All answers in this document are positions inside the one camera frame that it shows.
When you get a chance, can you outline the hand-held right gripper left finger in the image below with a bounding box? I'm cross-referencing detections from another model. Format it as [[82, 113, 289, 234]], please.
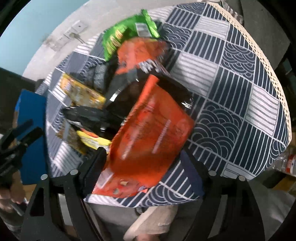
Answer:
[[21, 147, 108, 241]]

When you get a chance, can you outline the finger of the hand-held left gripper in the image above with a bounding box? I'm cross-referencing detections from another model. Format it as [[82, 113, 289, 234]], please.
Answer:
[[0, 119, 33, 149], [14, 127, 44, 150]]

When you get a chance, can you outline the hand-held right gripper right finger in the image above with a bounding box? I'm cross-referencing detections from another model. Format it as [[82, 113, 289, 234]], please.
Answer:
[[180, 151, 265, 241]]

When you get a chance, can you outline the large orange snack packet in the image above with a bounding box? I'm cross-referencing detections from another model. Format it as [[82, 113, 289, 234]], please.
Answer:
[[92, 74, 195, 197]]

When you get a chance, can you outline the green snack packet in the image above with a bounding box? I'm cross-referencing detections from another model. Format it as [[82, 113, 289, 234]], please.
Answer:
[[102, 9, 161, 62]]

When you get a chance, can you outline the person's left hand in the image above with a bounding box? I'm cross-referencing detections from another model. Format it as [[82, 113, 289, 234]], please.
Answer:
[[0, 171, 26, 216]]

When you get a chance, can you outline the blue box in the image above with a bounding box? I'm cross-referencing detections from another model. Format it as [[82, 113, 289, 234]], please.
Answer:
[[16, 90, 49, 186]]

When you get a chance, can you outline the yellow snack packet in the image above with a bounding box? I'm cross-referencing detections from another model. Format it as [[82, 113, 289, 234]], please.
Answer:
[[59, 74, 106, 109], [76, 129, 112, 155]]

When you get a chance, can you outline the black crinkled bag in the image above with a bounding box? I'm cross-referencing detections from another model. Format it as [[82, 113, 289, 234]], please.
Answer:
[[62, 105, 126, 132]]

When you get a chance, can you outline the shiny black snack packet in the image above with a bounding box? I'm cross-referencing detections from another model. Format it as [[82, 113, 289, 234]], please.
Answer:
[[105, 76, 193, 142]]

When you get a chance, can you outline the dark grey packet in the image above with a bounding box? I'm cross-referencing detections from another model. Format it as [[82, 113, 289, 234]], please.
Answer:
[[92, 64, 114, 92]]

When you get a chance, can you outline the clear plastic bottle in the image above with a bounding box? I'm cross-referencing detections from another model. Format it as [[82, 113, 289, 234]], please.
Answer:
[[274, 154, 296, 174]]

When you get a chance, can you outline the cardboard box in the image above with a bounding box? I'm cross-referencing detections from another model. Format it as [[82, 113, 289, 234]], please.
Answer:
[[272, 174, 296, 193]]

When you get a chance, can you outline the navy patterned tablecloth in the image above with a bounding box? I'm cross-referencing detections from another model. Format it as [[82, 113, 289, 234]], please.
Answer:
[[35, 1, 292, 208]]

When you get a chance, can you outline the small orange snack packet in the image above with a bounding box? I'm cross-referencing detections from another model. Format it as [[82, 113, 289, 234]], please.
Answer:
[[115, 38, 173, 77]]

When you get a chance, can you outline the white wall socket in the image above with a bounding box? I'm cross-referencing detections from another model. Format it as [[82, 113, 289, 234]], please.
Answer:
[[63, 20, 88, 39], [50, 36, 70, 51]]

